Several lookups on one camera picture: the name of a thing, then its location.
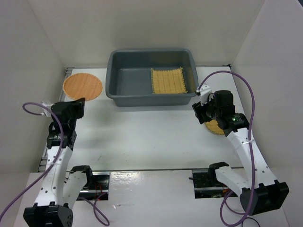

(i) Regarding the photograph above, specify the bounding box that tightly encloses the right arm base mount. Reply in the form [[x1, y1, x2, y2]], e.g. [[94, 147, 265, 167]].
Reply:
[[189, 169, 230, 199]]

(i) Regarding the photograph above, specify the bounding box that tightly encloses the round orange woven plate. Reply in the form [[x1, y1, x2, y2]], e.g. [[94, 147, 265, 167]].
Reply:
[[62, 73, 103, 101]]

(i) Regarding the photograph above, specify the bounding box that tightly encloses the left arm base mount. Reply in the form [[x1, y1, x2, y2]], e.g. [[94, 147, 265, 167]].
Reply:
[[79, 171, 110, 201]]

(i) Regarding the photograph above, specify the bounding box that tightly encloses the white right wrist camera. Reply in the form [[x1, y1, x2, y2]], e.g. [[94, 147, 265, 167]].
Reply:
[[196, 84, 212, 105]]

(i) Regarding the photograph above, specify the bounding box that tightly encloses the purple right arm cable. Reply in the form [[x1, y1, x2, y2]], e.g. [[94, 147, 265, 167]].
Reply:
[[197, 70, 256, 225]]

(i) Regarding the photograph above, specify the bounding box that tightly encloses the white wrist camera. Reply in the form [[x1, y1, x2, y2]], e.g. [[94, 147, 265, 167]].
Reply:
[[196, 84, 212, 105], [41, 101, 54, 118]]

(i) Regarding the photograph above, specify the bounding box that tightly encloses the thin black cable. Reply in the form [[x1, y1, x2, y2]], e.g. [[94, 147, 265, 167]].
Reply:
[[243, 217, 261, 227]]

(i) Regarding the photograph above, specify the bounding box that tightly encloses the round yellow bamboo plate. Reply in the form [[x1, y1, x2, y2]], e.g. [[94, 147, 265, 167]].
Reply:
[[205, 120, 224, 135]]

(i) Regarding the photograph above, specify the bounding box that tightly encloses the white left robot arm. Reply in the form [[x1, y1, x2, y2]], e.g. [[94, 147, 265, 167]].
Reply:
[[23, 98, 94, 227]]

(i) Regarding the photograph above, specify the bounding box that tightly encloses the square woven bamboo tray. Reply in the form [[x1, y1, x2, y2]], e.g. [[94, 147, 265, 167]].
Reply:
[[151, 67, 187, 94]]

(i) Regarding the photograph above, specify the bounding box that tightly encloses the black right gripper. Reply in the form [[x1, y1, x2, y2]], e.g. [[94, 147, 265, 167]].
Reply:
[[192, 92, 221, 124]]

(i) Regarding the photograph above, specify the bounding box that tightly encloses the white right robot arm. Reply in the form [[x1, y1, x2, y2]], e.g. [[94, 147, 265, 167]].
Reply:
[[192, 86, 289, 216]]

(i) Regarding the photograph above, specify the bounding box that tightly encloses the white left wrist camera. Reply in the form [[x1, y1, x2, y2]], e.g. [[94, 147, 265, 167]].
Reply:
[[41, 101, 54, 118]]

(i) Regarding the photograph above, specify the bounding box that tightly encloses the grey plastic bin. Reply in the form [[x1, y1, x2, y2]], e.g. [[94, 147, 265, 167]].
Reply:
[[105, 48, 198, 107]]

